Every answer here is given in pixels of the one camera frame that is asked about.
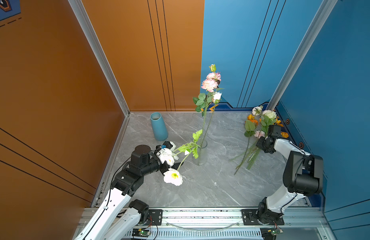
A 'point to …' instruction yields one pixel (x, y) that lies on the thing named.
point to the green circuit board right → (274, 231)
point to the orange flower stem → (250, 117)
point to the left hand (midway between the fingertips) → (175, 154)
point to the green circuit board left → (138, 232)
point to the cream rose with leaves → (268, 117)
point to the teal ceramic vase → (159, 127)
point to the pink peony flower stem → (258, 134)
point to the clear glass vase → (202, 156)
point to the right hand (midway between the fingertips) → (260, 144)
